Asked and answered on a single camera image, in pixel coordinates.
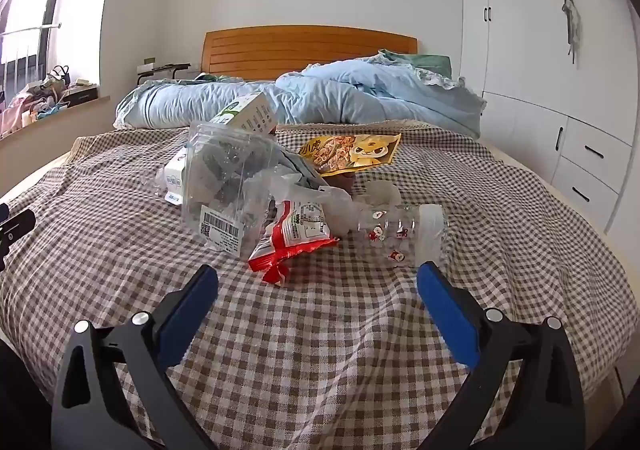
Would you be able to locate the white plastic bag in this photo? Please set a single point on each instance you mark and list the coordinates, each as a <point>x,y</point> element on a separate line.
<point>335,210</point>

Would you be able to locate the yellow snack packet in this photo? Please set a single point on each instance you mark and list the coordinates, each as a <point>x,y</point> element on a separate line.
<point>360,149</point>

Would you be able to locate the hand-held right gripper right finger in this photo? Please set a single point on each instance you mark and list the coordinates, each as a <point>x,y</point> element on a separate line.
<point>445,310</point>

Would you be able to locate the wooden headboard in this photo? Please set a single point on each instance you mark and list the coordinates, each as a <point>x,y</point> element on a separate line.
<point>300,49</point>

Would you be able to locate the dark bedside table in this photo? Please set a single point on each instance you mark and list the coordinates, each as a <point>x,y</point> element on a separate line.
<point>165,67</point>

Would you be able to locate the pile of clutter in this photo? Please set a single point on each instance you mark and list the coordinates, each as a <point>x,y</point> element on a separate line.
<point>30,104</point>

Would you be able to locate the grey hanging ornament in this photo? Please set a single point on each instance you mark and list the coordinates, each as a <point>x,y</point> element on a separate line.
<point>571,24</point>

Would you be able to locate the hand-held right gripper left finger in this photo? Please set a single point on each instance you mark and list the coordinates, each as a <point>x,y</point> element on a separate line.
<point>192,310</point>

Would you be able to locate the green pillow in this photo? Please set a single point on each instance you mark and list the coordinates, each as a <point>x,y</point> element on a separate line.
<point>430,62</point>
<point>215,77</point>

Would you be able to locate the red snack packet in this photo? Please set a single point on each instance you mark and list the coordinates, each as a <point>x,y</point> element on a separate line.
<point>280,245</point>

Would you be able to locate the handbag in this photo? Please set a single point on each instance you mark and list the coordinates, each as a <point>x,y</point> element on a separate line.
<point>59,74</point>

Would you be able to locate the white wardrobe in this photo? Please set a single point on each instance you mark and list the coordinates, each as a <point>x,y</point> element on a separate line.
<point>520,54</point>

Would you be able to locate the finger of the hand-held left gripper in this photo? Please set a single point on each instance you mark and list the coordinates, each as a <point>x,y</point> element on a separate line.
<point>17,225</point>

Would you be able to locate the black box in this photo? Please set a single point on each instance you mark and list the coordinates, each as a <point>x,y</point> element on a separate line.
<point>80,94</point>

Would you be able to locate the clear bottle red print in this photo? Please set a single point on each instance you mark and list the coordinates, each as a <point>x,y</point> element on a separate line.
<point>400,230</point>

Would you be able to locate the brown checkered blanket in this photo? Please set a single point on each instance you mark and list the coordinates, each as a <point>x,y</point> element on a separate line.
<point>320,355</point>

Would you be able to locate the light blue duvet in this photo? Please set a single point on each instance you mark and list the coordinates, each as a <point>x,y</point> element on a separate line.
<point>325,94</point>

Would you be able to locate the clear plastic container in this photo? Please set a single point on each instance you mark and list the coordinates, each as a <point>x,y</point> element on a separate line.
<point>225,169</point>

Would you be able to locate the white green milk carton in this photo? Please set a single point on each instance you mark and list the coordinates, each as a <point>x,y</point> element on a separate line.
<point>250,114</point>

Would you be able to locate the grey plastic bag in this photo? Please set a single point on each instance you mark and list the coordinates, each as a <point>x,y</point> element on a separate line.
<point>305,169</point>

